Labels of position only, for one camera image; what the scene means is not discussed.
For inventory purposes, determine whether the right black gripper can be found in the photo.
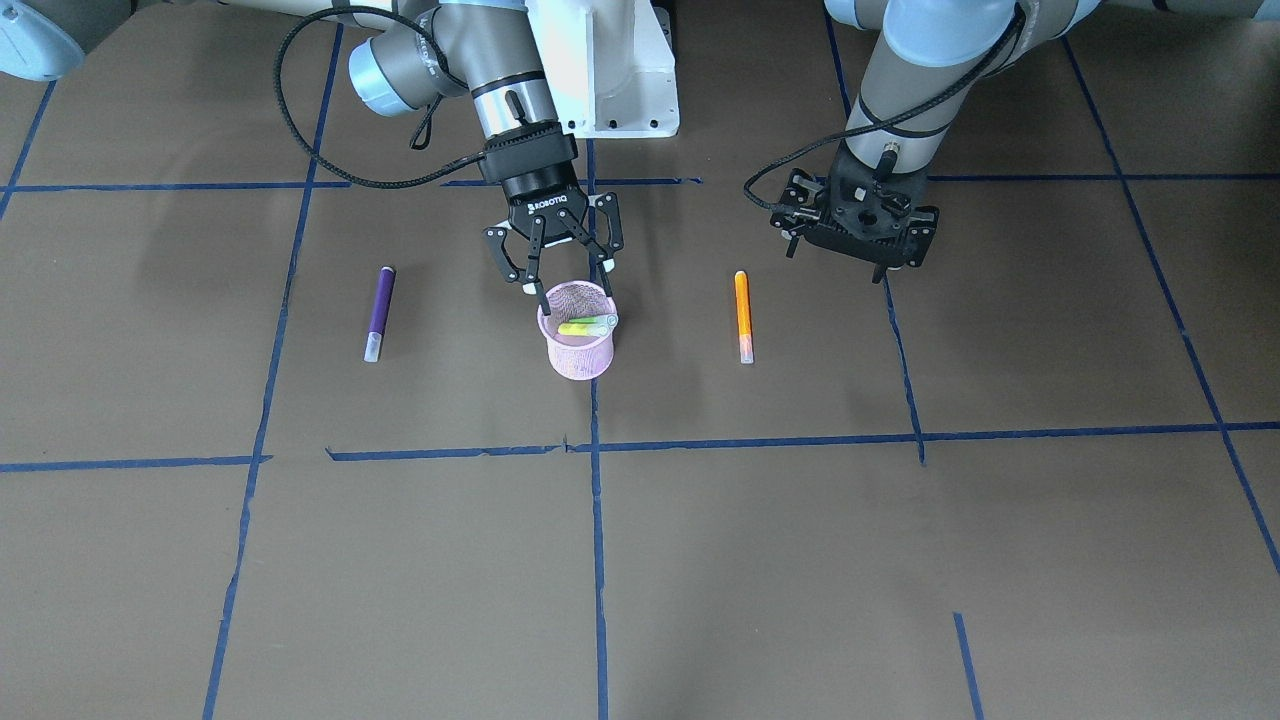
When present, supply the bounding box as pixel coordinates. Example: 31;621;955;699
483;122;625;316

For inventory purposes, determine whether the green highlighter pen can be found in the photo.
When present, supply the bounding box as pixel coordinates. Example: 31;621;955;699
564;314;620;328

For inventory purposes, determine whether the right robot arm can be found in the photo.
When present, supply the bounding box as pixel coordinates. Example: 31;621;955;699
270;1;625;315

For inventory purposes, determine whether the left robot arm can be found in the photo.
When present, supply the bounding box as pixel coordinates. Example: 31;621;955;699
826;1;1102;184

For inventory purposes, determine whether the pink mesh pen holder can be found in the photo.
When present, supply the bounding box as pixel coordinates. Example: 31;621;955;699
535;281;620;380

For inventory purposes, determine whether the purple highlighter pen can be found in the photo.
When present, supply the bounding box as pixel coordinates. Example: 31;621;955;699
364;266;396;363

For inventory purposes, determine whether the orange highlighter pen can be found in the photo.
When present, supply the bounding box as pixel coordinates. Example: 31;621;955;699
733;270;755;365

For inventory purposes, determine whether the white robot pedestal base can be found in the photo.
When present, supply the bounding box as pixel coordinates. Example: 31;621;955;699
526;1;681;138

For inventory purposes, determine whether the black camera cable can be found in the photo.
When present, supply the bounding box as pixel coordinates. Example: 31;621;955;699
742;5;1030;211
273;5;516;191

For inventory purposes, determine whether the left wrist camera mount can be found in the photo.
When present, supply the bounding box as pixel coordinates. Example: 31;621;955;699
771;161;940;283

